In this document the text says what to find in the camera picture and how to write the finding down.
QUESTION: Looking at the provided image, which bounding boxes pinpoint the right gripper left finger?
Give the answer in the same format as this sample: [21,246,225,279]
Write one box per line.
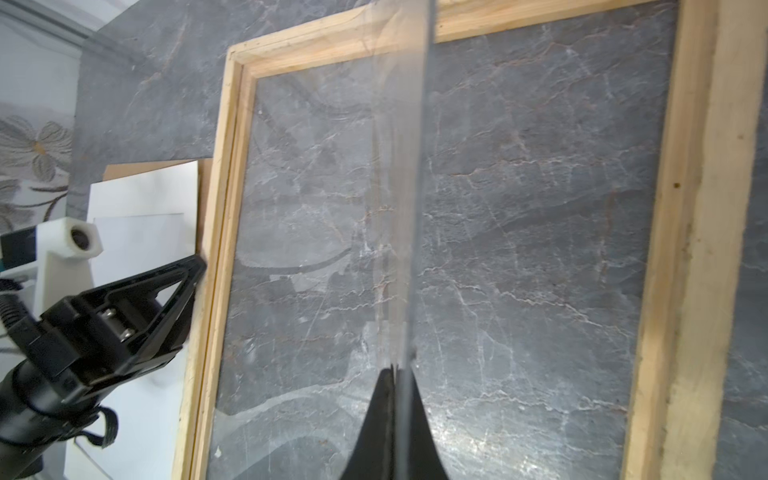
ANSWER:
[340,367,396,480]

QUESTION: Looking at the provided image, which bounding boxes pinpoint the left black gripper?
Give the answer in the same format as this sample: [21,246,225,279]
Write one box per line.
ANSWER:
[1,255,206,479]

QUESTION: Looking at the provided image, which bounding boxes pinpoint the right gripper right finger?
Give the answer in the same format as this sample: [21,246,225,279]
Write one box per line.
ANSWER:
[397,369,448,479]

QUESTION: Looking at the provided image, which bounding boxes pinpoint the wooden picture frame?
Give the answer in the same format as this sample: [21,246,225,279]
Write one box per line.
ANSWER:
[172,0,768,480]

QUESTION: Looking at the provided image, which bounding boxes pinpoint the clear acrylic sheet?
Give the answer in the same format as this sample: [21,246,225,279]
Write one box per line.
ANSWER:
[201,1,436,479]

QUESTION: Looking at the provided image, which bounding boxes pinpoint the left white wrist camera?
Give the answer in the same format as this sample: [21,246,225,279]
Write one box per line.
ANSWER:
[1,217,103,318]

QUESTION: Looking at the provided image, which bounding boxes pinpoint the brown frame backing board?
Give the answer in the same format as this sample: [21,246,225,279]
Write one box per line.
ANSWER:
[102,158,212,253]

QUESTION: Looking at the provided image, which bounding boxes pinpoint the left corner aluminium post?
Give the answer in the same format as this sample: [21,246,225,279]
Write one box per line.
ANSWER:
[1,0,136,55]

